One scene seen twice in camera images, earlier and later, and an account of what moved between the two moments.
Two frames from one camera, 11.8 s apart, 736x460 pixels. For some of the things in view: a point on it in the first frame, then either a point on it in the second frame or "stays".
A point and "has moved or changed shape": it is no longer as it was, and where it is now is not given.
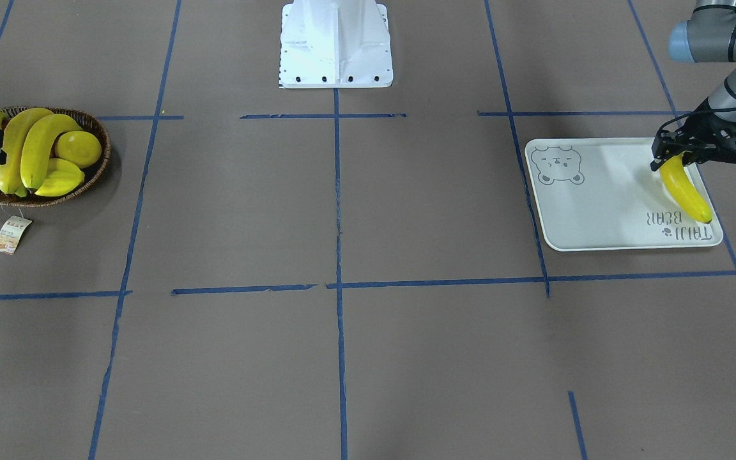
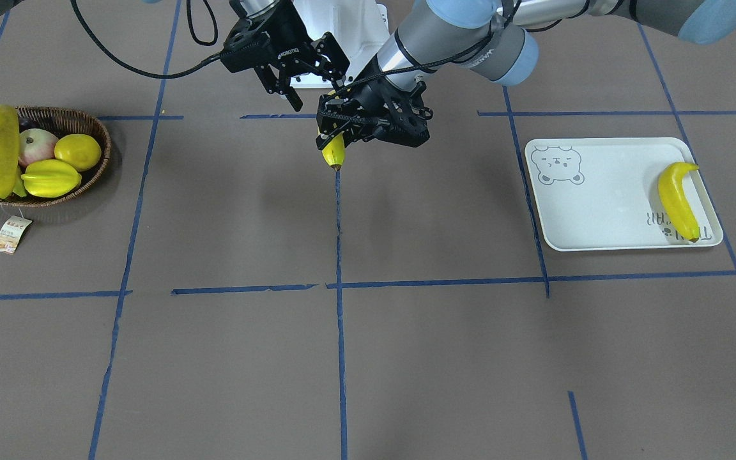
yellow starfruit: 62,177 stays
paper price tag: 10,234 stays
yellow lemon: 80,147 stays
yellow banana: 9,176 → 335,152
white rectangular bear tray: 602,193 stays
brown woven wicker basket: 92,174 stays
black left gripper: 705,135 → 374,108
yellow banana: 683,189 has moved or changed shape
